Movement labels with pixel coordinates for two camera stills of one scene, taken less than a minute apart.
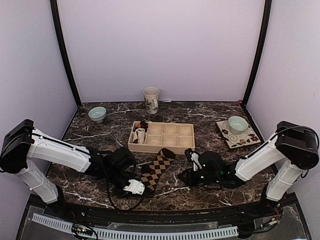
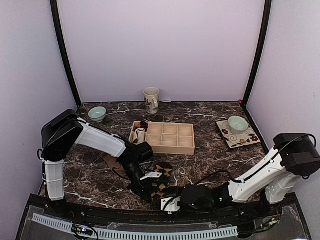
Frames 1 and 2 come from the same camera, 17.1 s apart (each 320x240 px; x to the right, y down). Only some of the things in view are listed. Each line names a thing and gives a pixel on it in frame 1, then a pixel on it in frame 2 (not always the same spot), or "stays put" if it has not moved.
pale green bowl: [237, 125] stays put
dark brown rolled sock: [144, 124] stays put
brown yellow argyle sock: [152, 172] to [159, 184]
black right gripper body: [211, 179] to [203, 210]
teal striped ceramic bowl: [97, 113] stays put
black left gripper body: [114, 176] to [140, 185]
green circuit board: [81, 229] stays put
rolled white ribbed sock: [139, 135] stays put
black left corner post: [59, 27] stays put
